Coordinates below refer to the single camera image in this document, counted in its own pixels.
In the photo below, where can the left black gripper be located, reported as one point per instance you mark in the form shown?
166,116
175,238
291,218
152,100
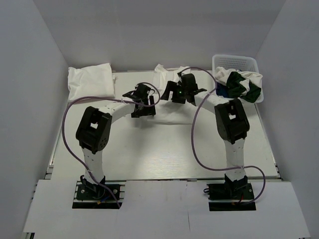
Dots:
149,110

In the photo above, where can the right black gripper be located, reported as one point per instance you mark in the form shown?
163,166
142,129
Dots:
172,86

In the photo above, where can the white graphic t shirt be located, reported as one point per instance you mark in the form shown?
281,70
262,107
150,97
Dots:
168,112

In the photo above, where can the dark green white t shirt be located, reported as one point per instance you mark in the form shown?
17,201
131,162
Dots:
245,85

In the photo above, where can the white plastic laundry basket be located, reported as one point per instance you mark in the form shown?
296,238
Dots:
239,63

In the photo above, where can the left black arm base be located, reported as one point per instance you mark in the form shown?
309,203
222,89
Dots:
97,197

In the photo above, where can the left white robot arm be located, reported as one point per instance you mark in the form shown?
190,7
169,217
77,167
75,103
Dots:
94,129

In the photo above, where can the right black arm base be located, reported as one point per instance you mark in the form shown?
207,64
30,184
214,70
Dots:
230,196

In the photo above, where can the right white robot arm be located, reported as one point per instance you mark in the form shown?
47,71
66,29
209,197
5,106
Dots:
231,120

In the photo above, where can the blue t shirt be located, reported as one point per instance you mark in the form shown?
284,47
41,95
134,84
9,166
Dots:
221,90

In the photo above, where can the folded white t shirt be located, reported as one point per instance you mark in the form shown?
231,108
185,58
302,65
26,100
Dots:
95,81

